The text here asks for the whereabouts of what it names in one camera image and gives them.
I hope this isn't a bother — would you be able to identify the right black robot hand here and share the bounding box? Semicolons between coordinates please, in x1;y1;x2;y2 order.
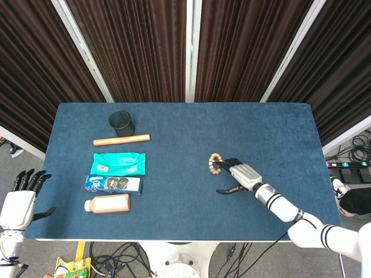
216;158;264;195

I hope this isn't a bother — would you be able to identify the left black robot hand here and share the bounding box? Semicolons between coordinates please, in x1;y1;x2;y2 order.
0;169;57;232

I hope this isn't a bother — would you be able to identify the wooden bead bracelet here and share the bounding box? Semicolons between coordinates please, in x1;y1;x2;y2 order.
208;152;224;176

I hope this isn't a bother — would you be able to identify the blue table cloth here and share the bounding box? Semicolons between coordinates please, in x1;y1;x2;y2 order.
24;103;347;241

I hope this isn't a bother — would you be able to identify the yellow green snack bag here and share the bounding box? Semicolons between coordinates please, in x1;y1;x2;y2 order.
53;257;92;278

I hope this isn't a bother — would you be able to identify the white sneaker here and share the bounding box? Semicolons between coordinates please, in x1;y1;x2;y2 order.
330;177;358;217

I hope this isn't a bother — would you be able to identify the brown drink bottle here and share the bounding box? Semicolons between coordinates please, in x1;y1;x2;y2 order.
84;193;132;215

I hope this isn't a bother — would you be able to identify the black foot pedal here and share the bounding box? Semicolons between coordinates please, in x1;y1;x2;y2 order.
339;168;359;183
358;167;371;183

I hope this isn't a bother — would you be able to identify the black power strip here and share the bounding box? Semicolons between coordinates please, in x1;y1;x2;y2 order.
326;160;371;169

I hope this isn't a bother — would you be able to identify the blue cookie box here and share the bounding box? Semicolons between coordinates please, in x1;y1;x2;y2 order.
84;174;143;195

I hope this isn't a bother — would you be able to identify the green snack pouch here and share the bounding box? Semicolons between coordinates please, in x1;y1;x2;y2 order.
90;152;147;175

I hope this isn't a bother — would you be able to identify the black trouser leg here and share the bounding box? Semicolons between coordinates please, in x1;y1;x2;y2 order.
339;187;371;215

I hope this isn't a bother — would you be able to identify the wooden rolling stick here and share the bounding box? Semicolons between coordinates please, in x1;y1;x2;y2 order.
93;133;151;147

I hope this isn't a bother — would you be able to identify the brown pleated curtain panel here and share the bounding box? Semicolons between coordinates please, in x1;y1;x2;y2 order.
268;0;371;145
0;0;107;153
194;0;315;103
65;0;188;103

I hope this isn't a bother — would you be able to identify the black mesh pen cup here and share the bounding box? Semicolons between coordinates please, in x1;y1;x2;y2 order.
108;110;136;137

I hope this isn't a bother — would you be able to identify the white partition bottom rail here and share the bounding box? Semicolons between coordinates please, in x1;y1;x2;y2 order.
0;125;46;160
321;115;371;156

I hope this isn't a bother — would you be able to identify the black cable tangle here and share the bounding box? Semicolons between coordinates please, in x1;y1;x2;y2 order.
88;242;157;278
221;242;288;278
349;136;371;162

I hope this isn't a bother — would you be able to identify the white round pedestal base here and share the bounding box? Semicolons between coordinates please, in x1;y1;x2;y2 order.
143;242;223;278

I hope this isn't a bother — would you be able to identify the white partition post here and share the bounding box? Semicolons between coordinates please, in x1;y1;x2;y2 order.
185;0;203;103
52;0;114;103
260;0;327;103

